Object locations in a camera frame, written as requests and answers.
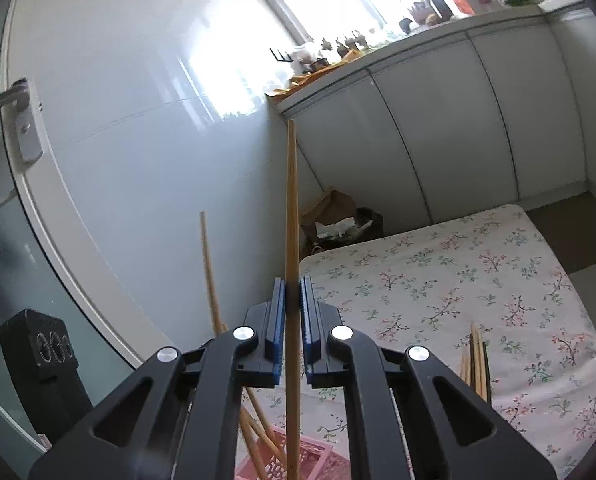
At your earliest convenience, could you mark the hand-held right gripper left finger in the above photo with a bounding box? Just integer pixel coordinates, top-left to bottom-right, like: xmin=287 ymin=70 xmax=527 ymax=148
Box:
xmin=28 ymin=277 xmax=286 ymax=480

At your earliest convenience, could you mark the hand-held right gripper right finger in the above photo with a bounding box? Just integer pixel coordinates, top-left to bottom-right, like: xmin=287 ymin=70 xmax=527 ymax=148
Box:
xmin=299 ymin=275 xmax=555 ymax=480

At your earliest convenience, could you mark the long bamboo chopstick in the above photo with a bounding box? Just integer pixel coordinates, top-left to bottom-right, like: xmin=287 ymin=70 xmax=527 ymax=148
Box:
xmin=284 ymin=119 xmax=302 ymax=480
xmin=239 ymin=407 xmax=269 ymax=480
xmin=199 ymin=211 xmax=287 ymax=463

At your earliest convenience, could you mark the pink plastic basket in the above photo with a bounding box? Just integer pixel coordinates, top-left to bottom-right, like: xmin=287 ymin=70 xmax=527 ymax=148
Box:
xmin=233 ymin=425 xmax=353 ymax=480

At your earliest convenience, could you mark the brown paper bag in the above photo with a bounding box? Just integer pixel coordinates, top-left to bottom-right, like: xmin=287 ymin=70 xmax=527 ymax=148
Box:
xmin=299 ymin=187 xmax=357 ymax=243

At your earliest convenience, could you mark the floral tablecloth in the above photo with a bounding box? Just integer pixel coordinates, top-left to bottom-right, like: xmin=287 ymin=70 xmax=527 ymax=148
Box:
xmin=238 ymin=203 xmax=596 ymax=480

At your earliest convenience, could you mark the dark wooden chopstick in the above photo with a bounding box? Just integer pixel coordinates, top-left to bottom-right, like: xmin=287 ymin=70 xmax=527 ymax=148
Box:
xmin=480 ymin=341 xmax=493 ymax=407

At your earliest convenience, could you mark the white kitchen cabinet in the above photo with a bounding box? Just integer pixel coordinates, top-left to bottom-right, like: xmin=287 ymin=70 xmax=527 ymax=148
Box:
xmin=277 ymin=0 xmax=593 ymax=227

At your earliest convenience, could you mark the dark jar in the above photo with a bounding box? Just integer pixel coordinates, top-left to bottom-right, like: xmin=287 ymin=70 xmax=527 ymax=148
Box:
xmin=429 ymin=0 xmax=460 ymax=22

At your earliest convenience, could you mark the glass door with white frame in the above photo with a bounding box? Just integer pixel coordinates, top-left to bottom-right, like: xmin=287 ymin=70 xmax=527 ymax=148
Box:
xmin=0 ymin=0 xmax=179 ymax=456

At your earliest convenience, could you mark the silver door handle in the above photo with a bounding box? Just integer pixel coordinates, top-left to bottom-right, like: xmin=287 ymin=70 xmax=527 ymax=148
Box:
xmin=0 ymin=78 xmax=44 ymax=164

